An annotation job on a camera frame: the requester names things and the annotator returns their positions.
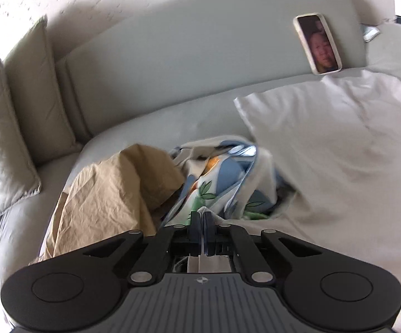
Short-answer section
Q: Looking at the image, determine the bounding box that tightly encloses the large grey green cushion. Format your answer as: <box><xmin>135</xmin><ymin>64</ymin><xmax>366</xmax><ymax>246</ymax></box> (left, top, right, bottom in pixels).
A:
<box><xmin>0</xmin><ymin>51</ymin><xmax>42</xmax><ymax>220</ymax></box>

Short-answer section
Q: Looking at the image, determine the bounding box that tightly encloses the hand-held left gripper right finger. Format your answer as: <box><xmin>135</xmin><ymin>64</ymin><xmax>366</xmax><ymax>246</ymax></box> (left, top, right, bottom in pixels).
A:
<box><xmin>204</xmin><ymin>211</ymin><xmax>336</xmax><ymax>285</ymax></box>

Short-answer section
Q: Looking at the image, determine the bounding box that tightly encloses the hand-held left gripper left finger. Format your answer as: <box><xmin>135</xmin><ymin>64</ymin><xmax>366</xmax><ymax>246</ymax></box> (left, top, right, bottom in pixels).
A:
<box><xmin>65</xmin><ymin>211</ymin><xmax>204</xmax><ymax>285</ymax></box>

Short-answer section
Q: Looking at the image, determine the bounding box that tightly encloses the white blue floral garment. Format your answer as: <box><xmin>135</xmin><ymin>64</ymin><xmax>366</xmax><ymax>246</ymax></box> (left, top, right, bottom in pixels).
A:
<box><xmin>159</xmin><ymin>135</ymin><xmax>281</xmax><ymax>274</ymax></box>

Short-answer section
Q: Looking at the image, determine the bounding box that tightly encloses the smartphone in cream case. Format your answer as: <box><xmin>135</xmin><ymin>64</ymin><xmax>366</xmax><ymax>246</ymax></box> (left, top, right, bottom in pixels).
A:
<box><xmin>292</xmin><ymin>13</ymin><xmax>343</xmax><ymax>76</ymax></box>

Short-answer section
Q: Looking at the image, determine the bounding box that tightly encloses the pale grey sofa side cushion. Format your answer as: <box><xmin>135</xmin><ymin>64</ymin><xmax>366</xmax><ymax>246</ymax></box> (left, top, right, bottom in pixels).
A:
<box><xmin>364</xmin><ymin>19</ymin><xmax>401</xmax><ymax>94</ymax></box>

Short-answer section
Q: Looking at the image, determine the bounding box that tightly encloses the tan garment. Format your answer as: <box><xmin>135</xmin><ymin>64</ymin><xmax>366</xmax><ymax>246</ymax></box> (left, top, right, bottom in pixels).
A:
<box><xmin>30</xmin><ymin>144</ymin><xmax>187</xmax><ymax>266</ymax></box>

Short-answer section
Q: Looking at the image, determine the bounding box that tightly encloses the white t-shirt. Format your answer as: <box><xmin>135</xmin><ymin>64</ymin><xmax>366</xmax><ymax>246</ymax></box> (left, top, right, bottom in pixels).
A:
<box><xmin>233</xmin><ymin>69</ymin><xmax>401</xmax><ymax>285</ymax></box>

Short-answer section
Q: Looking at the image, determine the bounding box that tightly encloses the grey green sofa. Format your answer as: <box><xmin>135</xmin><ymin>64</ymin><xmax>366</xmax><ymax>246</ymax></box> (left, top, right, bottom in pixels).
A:
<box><xmin>0</xmin><ymin>0</ymin><xmax>401</xmax><ymax>333</ymax></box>

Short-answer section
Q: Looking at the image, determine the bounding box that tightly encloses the small grey box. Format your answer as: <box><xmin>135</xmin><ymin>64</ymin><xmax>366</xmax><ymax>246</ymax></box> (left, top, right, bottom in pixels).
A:
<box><xmin>360</xmin><ymin>24</ymin><xmax>382</xmax><ymax>42</ymax></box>

